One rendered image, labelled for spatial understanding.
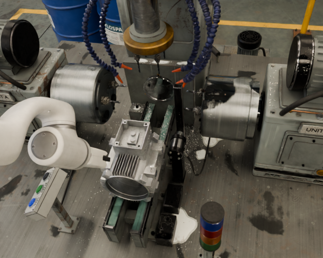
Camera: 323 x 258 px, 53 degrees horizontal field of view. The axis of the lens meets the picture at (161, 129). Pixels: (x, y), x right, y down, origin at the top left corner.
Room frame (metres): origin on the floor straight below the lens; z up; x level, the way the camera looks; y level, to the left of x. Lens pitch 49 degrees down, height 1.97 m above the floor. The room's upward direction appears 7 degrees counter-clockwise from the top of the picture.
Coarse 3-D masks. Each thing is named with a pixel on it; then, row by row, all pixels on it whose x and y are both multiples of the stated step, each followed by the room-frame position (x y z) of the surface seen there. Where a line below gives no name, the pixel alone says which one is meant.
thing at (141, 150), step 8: (128, 120) 0.77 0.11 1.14; (120, 128) 0.74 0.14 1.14; (128, 128) 0.76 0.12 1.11; (136, 128) 0.76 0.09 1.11; (144, 128) 0.74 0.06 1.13; (120, 136) 0.73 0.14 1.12; (128, 136) 0.73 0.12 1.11; (136, 136) 0.71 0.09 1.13; (144, 136) 0.72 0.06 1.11; (120, 144) 0.69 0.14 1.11; (128, 144) 0.69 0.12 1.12; (136, 144) 0.68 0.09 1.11; (144, 144) 0.67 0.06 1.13; (120, 152) 0.66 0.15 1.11; (128, 152) 0.65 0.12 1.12; (136, 152) 0.64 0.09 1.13; (144, 152) 0.65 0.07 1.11
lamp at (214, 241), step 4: (200, 232) 0.35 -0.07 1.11; (200, 236) 0.35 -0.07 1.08; (204, 236) 0.34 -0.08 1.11; (220, 236) 0.34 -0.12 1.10; (204, 240) 0.34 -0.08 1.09; (208, 240) 0.33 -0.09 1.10; (212, 240) 0.33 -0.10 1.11; (216, 240) 0.33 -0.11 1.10; (208, 244) 0.33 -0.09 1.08; (212, 244) 0.33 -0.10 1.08
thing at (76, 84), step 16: (80, 64) 1.12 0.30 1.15; (64, 80) 1.03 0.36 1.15; (80, 80) 1.01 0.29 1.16; (96, 80) 1.00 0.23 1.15; (112, 80) 1.09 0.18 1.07; (64, 96) 0.98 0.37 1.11; (80, 96) 0.96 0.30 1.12; (96, 96) 0.96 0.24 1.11; (112, 96) 1.07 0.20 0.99; (80, 112) 0.93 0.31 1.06; (96, 112) 0.93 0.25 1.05; (112, 112) 1.04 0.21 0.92
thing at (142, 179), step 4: (152, 136) 0.73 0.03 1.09; (156, 136) 0.73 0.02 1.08; (156, 140) 0.73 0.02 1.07; (104, 172) 0.61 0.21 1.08; (108, 172) 0.61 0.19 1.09; (104, 176) 0.60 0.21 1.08; (108, 176) 0.59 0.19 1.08; (140, 176) 0.57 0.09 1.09; (144, 176) 0.57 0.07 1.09; (140, 180) 0.56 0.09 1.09; (144, 180) 0.56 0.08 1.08; (112, 196) 0.60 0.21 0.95; (116, 196) 0.59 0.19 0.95; (144, 200) 0.56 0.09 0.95; (148, 200) 0.56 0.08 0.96
